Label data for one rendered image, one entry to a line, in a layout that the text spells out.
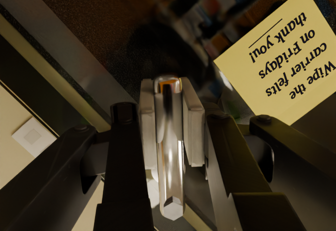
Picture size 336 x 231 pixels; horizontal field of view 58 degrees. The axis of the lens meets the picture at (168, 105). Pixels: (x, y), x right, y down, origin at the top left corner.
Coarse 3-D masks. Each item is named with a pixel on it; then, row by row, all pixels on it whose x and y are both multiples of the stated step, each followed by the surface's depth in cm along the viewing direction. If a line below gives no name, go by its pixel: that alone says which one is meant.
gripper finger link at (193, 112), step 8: (184, 80) 19; (184, 88) 17; (192, 88) 18; (184, 96) 16; (192, 96) 16; (184, 104) 16; (192, 104) 14; (200, 104) 14; (184, 112) 16; (192, 112) 14; (200, 112) 14; (184, 120) 16; (192, 120) 14; (200, 120) 14; (184, 128) 16; (192, 128) 14; (200, 128) 14; (184, 136) 16; (192, 136) 14; (200, 136) 14; (184, 144) 17; (192, 144) 14; (200, 144) 14; (192, 152) 14; (200, 152) 14; (192, 160) 15; (200, 160) 15
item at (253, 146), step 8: (208, 104) 17; (216, 104) 17; (208, 112) 16; (240, 128) 13; (248, 128) 13; (248, 136) 13; (256, 136) 13; (248, 144) 13; (256, 144) 13; (264, 144) 13; (256, 152) 13; (264, 152) 13; (272, 152) 13; (256, 160) 13; (264, 160) 13; (272, 160) 13
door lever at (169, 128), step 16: (160, 80) 16; (176, 80) 16; (160, 96) 16; (176, 96) 16; (160, 112) 17; (176, 112) 17; (160, 128) 17; (176, 128) 17; (160, 144) 17; (176, 144) 17; (160, 160) 18; (176, 160) 18; (160, 176) 18; (176, 176) 18; (160, 192) 18; (176, 192) 18; (160, 208) 19; (176, 208) 18
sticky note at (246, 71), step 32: (288, 0) 20; (256, 32) 21; (288, 32) 21; (320, 32) 21; (224, 64) 21; (256, 64) 21; (288, 64) 21; (320, 64) 22; (256, 96) 22; (288, 96) 22; (320, 96) 22
